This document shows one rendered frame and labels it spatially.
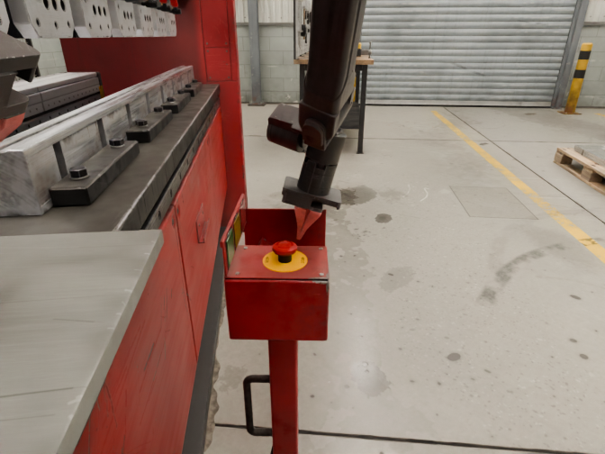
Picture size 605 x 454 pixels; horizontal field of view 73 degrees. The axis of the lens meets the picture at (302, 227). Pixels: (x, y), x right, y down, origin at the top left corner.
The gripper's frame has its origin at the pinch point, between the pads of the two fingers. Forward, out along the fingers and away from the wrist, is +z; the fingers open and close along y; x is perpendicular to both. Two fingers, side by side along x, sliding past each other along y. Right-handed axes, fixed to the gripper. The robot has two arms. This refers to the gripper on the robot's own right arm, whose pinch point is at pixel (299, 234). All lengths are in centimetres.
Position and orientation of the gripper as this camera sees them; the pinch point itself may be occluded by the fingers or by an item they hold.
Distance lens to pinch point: 74.6
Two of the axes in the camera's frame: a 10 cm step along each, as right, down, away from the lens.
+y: -9.7, -2.5, -0.7
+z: -2.6, 8.7, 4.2
